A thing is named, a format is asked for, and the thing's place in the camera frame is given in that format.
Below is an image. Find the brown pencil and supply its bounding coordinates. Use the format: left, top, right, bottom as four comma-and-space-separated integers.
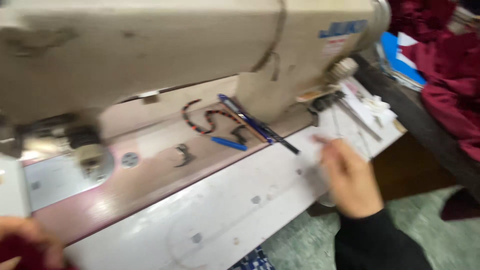
221, 103, 269, 144

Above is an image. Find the blue and white paper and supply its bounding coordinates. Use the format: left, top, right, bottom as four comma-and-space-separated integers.
379, 31, 427, 91

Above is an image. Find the blue white patterned cloth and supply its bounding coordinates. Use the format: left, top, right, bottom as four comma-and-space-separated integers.
229, 246, 276, 270

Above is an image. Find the person's left hand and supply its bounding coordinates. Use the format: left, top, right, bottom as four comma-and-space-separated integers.
0, 216, 65, 270

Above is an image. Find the black pen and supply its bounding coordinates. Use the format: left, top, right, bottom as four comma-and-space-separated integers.
262, 125, 302, 156

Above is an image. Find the person's right hand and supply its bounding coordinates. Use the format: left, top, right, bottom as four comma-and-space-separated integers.
312, 135, 385, 220

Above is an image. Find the white crumpled paper scrap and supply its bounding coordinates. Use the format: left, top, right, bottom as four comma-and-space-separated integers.
362, 94, 392, 114

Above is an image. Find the beige industrial sewing machine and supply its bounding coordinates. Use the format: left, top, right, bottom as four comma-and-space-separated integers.
0, 0, 392, 245

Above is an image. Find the heap of dark red fabric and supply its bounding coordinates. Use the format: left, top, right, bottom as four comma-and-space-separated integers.
388, 0, 480, 162

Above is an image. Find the small black metal clip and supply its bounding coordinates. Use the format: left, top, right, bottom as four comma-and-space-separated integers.
230, 125, 249, 145

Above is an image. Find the orange black striped cord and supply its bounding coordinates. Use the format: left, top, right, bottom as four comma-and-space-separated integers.
181, 98, 244, 135

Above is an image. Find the dark red fabric piece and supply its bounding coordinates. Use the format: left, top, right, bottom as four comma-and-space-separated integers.
0, 233, 76, 270

